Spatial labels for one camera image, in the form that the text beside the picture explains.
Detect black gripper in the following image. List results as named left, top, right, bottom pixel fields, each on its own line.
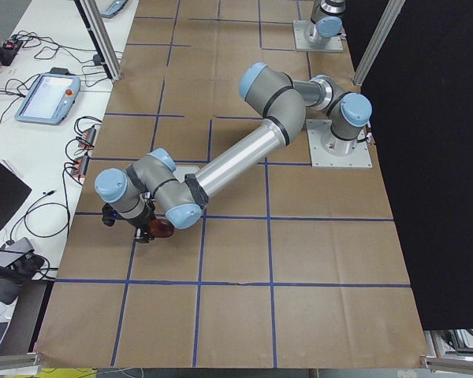
left=128, top=202, right=156, bottom=243

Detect red yellow mango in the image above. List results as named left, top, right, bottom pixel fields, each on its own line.
left=148, top=218, right=175, bottom=239

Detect silver digital kitchen scale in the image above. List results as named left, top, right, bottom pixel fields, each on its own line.
left=173, top=165, right=199, bottom=183

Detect grey usb hub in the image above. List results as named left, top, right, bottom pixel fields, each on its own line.
left=71, top=154, right=91, bottom=180

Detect brown paper table cover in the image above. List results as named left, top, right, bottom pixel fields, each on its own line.
left=35, top=1, right=427, bottom=369

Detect blue teach pendant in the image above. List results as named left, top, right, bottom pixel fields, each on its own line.
left=14, top=72, right=80, bottom=125

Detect black curtain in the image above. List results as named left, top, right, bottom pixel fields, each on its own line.
left=362, top=1, right=473, bottom=330

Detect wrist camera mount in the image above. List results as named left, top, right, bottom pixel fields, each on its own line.
left=102, top=203, right=122, bottom=227

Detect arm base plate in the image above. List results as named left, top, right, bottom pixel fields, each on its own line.
left=292, top=17, right=343, bottom=53
left=306, top=119, right=373, bottom=169

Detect aluminium profile post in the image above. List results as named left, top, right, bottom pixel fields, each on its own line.
left=74, top=0, right=122, bottom=82

